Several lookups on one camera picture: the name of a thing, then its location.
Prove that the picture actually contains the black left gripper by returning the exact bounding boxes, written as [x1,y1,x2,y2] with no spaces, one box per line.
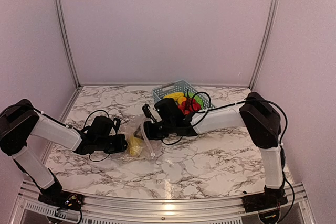
[96,133,131,154]

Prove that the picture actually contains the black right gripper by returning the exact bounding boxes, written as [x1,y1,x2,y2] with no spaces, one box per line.
[133,119,175,140]

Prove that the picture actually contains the red fake grape bunch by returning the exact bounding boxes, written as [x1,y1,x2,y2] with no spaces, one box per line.
[177,90,202,115]

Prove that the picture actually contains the clear zip top bag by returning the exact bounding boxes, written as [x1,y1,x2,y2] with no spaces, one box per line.
[119,115,156,161]

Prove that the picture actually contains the small yellow fake corn cob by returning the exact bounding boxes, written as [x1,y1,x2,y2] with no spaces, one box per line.
[128,135,143,156]

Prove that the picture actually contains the green fake bitter gourd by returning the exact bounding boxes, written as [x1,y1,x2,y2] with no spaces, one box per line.
[188,92,204,108]

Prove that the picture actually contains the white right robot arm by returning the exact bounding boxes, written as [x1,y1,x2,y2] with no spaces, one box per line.
[140,92,287,207]

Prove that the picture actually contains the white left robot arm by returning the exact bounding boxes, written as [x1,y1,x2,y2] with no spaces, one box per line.
[1,99,128,210]

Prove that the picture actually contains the light blue perforated plastic basket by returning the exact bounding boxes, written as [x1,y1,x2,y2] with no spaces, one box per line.
[152,80,215,109]

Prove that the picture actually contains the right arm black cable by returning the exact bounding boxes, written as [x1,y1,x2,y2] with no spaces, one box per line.
[161,92,288,146]

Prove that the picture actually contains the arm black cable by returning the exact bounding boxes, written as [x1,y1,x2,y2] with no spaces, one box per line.
[161,92,288,146]
[2,104,119,162]

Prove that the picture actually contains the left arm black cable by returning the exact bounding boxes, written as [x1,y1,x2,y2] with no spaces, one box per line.
[2,104,119,162]

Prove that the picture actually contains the aluminium front rail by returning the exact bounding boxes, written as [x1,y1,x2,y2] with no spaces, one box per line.
[10,179,316,224]

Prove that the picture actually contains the left aluminium corner post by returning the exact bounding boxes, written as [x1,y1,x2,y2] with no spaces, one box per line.
[54,0,81,89]

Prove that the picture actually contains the aluminium corner post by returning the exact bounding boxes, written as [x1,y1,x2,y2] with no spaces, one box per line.
[248,0,279,90]
[54,0,81,89]

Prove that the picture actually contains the right aluminium corner post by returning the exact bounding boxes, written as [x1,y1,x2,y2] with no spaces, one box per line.
[248,0,279,90]

